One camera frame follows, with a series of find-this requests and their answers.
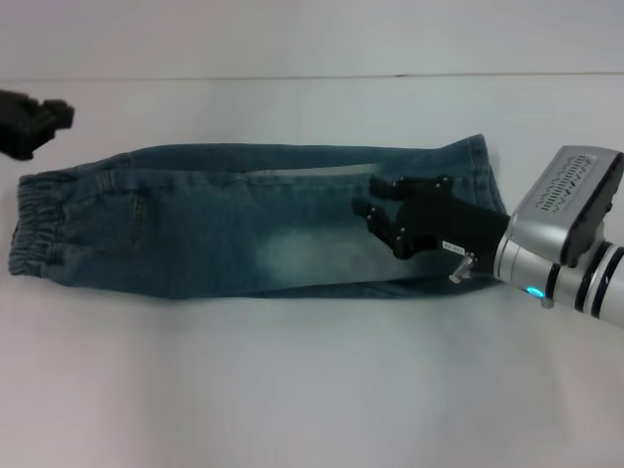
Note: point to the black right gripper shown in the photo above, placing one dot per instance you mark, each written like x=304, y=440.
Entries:
x=453, y=229

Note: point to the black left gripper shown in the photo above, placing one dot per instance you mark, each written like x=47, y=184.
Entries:
x=14, y=127

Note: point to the blue denim shorts with embroidery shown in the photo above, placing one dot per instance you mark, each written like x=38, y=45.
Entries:
x=219, y=234

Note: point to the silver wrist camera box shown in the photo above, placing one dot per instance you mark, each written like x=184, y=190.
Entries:
x=551, y=195

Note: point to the small metal connector fitting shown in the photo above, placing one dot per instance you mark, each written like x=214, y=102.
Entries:
x=462, y=270

